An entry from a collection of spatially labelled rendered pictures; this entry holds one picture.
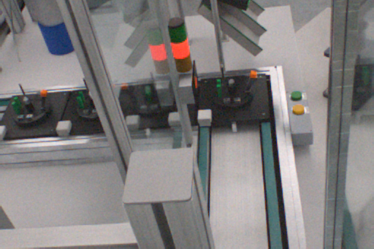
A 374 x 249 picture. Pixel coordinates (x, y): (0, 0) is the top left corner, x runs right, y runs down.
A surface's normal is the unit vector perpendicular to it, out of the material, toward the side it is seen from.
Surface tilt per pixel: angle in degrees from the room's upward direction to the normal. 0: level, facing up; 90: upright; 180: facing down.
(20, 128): 0
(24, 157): 90
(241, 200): 0
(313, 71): 0
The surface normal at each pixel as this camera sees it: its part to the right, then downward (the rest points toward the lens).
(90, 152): -0.06, 0.67
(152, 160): -0.15, -0.74
